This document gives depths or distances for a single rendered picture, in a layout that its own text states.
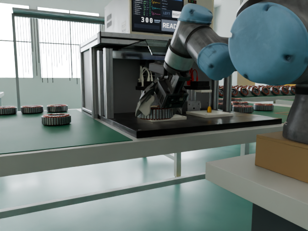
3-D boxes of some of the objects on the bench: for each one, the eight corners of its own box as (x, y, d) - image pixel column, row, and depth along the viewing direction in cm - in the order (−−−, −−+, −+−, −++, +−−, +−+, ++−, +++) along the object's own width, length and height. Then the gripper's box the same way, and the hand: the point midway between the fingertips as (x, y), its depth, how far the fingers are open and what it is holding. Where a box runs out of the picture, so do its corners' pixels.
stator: (46, 121, 113) (46, 112, 112) (74, 121, 113) (73, 112, 113) (37, 126, 102) (36, 116, 101) (67, 125, 102) (67, 116, 102)
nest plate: (233, 116, 116) (233, 112, 116) (205, 118, 110) (205, 115, 110) (211, 112, 130) (211, 109, 129) (185, 113, 123) (185, 111, 123)
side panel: (99, 118, 125) (97, 47, 120) (93, 118, 123) (90, 47, 119) (86, 112, 149) (85, 53, 145) (81, 112, 148) (79, 52, 144)
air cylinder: (200, 111, 132) (200, 100, 131) (187, 112, 129) (187, 101, 128) (194, 110, 136) (194, 100, 136) (181, 111, 133) (182, 100, 133)
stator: (268, 111, 149) (269, 105, 149) (249, 110, 157) (250, 103, 157) (276, 110, 157) (277, 103, 157) (257, 108, 165) (258, 102, 165)
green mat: (371, 115, 135) (371, 115, 135) (289, 124, 108) (289, 123, 108) (238, 101, 218) (238, 101, 218) (173, 105, 192) (173, 104, 192)
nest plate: (186, 119, 106) (186, 116, 106) (152, 122, 99) (152, 118, 99) (168, 115, 119) (168, 112, 119) (137, 117, 113) (137, 114, 112)
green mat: (132, 140, 79) (132, 140, 79) (-159, 171, 52) (-159, 169, 52) (76, 109, 162) (76, 109, 162) (-47, 115, 136) (-47, 114, 136)
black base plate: (281, 123, 109) (282, 118, 109) (136, 138, 81) (136, 131, 81) (210, 111, 151) (210, 107, 151) (97, 118, 123) (97, 113, 123)
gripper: (153, 75, 64) (134, 132, 77) (214, 76, 72) (188, 127, 85) (141, 55, 70) (126, 112, 83) (200, 58, 78) (177, 109, 91)
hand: (154, 112), depth 86 cm, fingers closed on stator, 13 cm apart
